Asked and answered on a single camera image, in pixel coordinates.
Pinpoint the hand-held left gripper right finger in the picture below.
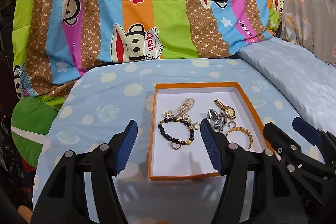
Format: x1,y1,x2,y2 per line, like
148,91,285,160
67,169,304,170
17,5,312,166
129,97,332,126
199,119,307,224

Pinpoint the grey floral cloth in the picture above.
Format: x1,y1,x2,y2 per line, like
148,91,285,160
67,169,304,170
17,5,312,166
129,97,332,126
280,0,336,67

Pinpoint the light blue quilt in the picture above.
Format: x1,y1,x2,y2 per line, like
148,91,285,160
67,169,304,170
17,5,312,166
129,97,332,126
238,38,336,135

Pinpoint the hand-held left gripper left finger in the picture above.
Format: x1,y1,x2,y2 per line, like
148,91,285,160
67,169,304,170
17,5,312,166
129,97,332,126
31,120,139,224

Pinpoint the gold chain bangle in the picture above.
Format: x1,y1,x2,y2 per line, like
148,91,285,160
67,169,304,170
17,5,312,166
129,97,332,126
226,127,254,151

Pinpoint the green pillow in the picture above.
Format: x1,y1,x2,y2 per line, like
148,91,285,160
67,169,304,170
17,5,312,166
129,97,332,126
12,97,65,169

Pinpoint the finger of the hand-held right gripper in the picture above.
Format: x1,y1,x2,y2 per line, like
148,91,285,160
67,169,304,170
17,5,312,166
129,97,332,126
292,117,336,161
263,122,305,170

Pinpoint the pearl jewelry piece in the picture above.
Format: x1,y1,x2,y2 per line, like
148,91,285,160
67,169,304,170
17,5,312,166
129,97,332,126
175,97,196,119

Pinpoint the silver wristwatch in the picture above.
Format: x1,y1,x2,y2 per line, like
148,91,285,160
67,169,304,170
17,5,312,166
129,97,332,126
206,108,228,132

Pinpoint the black bead bracelet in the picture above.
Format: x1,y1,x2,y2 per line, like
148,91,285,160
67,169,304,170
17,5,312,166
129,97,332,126
158,116,195,146

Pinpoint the gold wristwatch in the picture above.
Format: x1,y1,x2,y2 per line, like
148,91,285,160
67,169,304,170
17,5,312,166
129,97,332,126
213,98,236,120

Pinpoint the orange jewelry box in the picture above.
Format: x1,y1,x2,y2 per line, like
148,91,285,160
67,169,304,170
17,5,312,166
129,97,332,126
147,82,273,182

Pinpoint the striped monkey print blanket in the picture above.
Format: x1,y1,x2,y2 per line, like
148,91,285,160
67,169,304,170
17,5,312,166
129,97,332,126
13,0,286,101

